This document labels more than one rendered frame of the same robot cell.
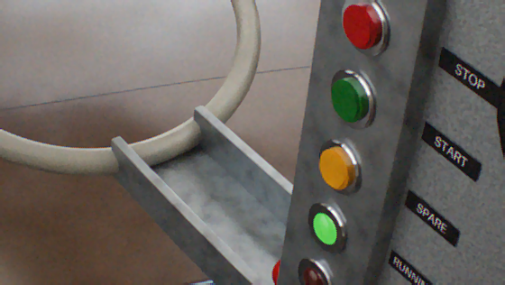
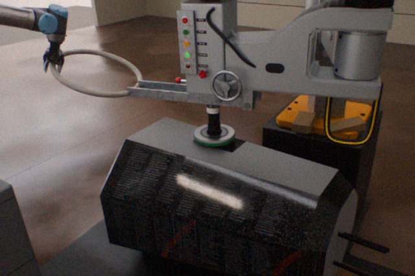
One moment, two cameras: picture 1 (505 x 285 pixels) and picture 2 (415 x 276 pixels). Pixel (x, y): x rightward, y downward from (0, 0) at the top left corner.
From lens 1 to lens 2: 1.32 m
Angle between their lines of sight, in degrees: 25
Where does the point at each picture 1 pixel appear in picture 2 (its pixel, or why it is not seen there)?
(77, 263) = (80, 194)
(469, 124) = (202, 26)
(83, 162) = (124, 92)
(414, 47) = (192, 19)
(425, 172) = (198, 37)
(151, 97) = (71, 151)
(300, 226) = (182, 58)
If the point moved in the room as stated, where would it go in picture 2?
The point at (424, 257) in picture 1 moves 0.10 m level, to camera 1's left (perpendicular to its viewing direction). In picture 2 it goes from (203, 50) to (183, 54)
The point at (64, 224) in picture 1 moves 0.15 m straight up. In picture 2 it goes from (67, 188) to (63, 172)
